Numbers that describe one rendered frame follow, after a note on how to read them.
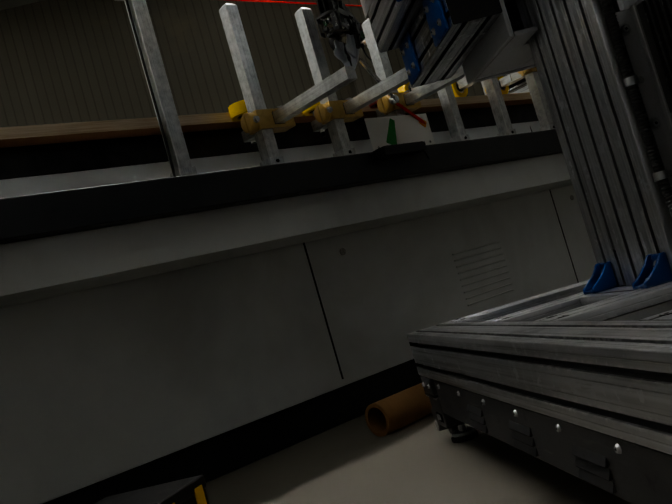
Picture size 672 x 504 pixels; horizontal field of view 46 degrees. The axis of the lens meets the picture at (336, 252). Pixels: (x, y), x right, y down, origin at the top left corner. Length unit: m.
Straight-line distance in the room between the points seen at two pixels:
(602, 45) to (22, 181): 1.27
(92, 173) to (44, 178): 0.12
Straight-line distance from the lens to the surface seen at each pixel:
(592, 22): 1.28
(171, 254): 1.79
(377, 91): 2.10
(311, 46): 2.22
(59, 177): 1.96
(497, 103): 2.73
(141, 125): 2.02
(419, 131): 2.37
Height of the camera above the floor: 0.34
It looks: 3 degrees up
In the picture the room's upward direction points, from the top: 16 degrees counter-clockwise
